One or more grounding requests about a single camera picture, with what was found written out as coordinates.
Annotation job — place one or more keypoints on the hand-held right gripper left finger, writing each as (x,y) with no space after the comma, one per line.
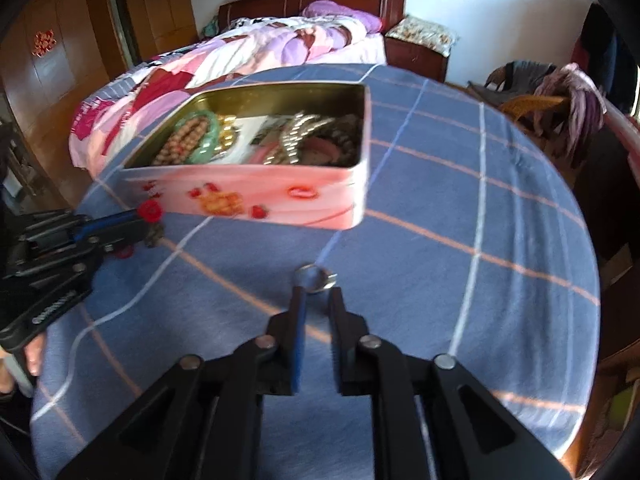
(299,340)

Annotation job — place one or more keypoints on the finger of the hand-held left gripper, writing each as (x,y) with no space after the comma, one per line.
(100,225)
(60,272)

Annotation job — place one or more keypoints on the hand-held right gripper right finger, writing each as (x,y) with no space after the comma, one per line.
(340,330)

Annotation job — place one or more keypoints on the green bangle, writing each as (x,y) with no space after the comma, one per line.
(207,152)

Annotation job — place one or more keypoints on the pink tin box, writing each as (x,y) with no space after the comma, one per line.
(280,200)

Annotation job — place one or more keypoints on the silver wristwatch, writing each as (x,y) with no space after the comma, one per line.
(292,135)

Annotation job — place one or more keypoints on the person's left hand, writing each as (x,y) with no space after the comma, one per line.
(31,357)

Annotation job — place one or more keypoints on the blue plaid tablecloth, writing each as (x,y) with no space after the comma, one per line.
(450,260)

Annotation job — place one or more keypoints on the wooden wardrobe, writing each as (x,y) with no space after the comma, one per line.
(65,85)

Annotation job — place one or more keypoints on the pink bangle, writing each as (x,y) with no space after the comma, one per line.
(320,152)

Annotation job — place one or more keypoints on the newspaper lining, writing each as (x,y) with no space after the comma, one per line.
(250,127)

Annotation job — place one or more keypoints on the patchwork quilt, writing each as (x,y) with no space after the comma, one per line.
(200,65)

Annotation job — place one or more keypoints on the red wardrobe decoration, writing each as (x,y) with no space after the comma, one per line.
(44,42)

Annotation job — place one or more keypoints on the teal bag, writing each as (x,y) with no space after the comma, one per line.
(212,27)

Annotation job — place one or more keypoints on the wooden nightstand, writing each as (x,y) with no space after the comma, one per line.
(415,60)

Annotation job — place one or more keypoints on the bed with pink sheet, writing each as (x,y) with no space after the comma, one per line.
(370,50)

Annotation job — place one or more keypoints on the wicker chair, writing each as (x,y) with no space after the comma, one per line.
(520,107)

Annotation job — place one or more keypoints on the floral cushion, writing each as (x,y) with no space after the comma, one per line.
(425,32)

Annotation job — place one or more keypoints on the grey garment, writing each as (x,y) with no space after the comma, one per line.
(520,75)

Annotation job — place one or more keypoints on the purple pillow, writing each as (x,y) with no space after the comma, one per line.
(340,12)

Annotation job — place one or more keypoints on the purple pink garment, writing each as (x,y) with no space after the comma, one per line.
(575,95)

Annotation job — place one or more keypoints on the hanging dark coats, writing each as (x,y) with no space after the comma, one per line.
(605,60)

